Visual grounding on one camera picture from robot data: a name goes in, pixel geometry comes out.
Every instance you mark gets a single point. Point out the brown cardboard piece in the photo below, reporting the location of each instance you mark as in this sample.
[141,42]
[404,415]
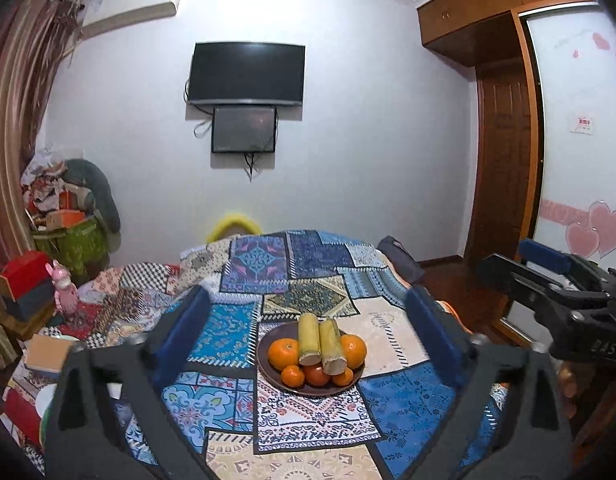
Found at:
[50,355]

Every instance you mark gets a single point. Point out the brown round plate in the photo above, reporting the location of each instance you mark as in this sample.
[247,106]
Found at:
[310,390]

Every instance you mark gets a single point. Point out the pink toy figure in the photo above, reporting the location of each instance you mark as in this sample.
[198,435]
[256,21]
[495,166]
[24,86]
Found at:
[64,290]

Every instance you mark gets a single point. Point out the orange with sticker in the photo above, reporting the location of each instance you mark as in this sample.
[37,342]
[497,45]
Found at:
[284,353]

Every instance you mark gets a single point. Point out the white paper sticker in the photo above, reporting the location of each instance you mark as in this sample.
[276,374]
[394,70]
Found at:
[582,125]

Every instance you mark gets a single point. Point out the striped brown curtain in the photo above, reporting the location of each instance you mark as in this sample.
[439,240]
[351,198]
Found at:
[13,135]

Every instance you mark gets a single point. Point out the large red tomato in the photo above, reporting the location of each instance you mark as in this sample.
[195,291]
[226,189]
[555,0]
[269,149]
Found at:
[316,376]

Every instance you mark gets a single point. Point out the small orange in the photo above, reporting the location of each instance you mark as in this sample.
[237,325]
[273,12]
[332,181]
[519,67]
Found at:
[342,377]

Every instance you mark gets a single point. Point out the yellow sugarcane piece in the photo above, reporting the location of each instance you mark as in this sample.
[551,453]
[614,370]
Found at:
[309,337]
[332,347]

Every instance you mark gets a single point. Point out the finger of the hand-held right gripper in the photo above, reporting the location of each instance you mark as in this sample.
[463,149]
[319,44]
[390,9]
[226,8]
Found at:
[543,255]
[508,275]

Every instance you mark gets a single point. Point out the green patterned box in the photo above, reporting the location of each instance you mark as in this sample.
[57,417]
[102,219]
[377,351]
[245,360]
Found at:
[75,250]

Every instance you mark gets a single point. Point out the dark grey box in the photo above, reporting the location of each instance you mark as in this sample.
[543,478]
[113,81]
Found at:
[30,302]

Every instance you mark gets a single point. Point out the white round object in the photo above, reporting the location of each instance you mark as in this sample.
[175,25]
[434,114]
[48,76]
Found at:
[44,400]

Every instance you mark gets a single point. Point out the patchwork printed blanket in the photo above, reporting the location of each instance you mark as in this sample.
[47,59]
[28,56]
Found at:
[308,270]

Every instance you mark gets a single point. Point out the red box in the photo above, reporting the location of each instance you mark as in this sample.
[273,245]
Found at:
[25,270]

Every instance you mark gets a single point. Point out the large orange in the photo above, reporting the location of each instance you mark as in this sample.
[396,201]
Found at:
[354,351]

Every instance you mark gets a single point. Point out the person's right hand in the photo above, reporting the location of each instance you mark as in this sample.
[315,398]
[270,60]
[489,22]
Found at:
[568,390]

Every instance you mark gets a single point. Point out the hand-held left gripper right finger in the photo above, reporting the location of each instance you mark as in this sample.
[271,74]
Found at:
[433,332]

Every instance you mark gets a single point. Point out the black wall television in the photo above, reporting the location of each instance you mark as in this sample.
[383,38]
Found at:
[246,72]

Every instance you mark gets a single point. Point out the white heart-patterned wardrobe door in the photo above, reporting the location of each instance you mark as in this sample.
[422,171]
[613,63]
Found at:
[578,85]

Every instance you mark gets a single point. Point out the wooden bedside stand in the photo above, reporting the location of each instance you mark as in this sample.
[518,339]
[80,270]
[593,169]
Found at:
[23,327]

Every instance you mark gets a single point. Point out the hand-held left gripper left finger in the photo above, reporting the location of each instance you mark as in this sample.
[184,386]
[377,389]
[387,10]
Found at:
[188,330]

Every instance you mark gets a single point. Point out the grey plush cushion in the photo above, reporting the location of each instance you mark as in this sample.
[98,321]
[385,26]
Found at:
[100,195]

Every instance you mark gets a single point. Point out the white air conditioner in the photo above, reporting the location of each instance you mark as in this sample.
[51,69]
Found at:
[133,5]

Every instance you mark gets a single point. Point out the pile of papers and boxes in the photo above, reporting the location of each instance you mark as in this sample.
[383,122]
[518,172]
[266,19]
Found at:
[45,185]

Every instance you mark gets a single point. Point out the small black wall monitor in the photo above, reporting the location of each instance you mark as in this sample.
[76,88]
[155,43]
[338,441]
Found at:
[244,129]

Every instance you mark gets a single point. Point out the brown wooden door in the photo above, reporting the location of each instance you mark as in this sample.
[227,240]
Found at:
[503,170]

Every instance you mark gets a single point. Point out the small mandarin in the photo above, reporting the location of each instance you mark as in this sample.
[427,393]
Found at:
[292,376]

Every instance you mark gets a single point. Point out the wooden overhead cabinet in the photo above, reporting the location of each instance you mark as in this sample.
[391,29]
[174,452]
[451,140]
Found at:
[468,20]

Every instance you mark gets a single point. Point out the yellow cushion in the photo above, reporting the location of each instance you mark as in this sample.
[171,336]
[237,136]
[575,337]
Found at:
[233,222]

